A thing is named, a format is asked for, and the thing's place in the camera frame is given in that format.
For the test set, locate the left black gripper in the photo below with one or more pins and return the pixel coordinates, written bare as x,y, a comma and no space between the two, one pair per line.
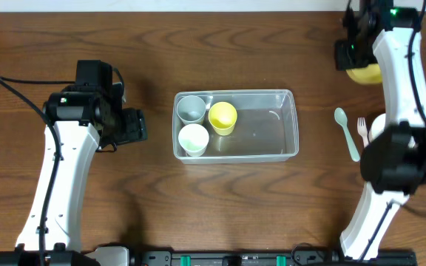
133,125

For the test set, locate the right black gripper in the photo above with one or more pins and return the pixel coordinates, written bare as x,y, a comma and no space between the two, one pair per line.
351,54

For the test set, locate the yellow plastic bowl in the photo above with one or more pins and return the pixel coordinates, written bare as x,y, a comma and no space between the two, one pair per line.
368,75

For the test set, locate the grey plastic cup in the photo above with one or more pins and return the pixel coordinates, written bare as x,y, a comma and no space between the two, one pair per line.
191,110

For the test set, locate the white plastic cup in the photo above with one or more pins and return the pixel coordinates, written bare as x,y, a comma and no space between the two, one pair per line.
193,138

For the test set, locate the mint green plastic spoon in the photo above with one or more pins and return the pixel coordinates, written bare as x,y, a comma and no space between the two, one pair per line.
341,118

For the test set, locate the pale pink plastic fork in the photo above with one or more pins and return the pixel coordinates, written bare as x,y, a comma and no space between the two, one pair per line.
362,130

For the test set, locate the white plastic bowl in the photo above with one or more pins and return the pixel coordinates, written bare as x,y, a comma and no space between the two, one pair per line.
377,127

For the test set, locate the yellow plastic cup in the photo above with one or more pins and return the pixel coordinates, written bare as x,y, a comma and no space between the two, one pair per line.
223,117

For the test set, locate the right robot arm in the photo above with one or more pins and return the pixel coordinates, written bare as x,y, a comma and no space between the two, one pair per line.
393,163

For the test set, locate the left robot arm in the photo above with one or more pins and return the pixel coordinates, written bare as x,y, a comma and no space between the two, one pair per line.
81,120

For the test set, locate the clear plastic container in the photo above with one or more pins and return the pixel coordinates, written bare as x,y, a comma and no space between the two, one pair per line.
266,130

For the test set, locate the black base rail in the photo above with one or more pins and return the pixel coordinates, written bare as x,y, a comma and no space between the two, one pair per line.
300,255

